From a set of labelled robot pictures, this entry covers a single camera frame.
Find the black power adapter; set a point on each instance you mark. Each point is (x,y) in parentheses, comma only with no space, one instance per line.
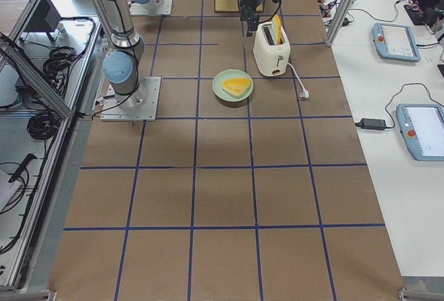
(371,124)

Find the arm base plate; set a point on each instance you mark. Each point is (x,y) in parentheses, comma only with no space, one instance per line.
(141,106)
(150,8)

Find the far blue teach pendant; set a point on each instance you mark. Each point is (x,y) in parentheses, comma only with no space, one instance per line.
(395,42)

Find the white toaster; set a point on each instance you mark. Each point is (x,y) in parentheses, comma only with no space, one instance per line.
(271,58)

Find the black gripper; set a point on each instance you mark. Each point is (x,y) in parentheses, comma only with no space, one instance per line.
(250,0)

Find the near blue teach pendant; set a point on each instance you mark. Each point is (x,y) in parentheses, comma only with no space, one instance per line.
(421,126)

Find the blue teach pendant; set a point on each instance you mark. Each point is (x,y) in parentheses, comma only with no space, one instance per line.
(421,126)
(395,42)

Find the light green plate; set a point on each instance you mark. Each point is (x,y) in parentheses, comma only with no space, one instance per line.
(227,74)

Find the bread slice in toaster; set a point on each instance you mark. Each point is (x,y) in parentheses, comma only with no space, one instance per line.
(277,28)

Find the aluminium frame post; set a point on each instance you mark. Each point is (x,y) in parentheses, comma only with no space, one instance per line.
(337,21)

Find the orange bread on plate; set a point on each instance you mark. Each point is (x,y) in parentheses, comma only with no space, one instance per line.
(236,86)

